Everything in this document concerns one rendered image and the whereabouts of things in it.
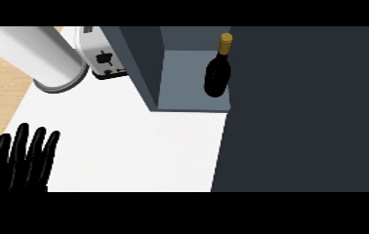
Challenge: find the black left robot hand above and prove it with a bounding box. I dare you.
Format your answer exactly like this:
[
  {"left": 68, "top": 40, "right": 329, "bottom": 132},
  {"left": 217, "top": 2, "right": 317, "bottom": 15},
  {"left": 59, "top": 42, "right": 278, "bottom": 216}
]
[{"left": 0, "top": 122, "right": 62, "bottom": 193}]

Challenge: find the grey open cabinet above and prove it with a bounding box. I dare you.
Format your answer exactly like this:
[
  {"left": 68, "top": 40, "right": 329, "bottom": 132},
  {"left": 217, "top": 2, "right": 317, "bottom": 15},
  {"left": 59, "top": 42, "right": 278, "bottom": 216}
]
[{"left": 99, "top": 26, "right": 232, "bottom": 113}]

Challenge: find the dark wine bottle gold cap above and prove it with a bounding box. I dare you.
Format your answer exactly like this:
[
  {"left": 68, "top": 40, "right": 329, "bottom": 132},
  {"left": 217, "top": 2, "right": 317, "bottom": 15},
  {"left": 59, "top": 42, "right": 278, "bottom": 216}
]
[{"left": 204, "top": 32, "right": 235, "bottom": 98}]

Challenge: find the silver toaster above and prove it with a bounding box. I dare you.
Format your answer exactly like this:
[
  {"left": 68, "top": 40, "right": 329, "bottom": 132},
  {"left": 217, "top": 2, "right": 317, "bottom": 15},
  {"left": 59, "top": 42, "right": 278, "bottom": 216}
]
[{"left": 77, "top": 26, "right": 130, "bottom": 81}]

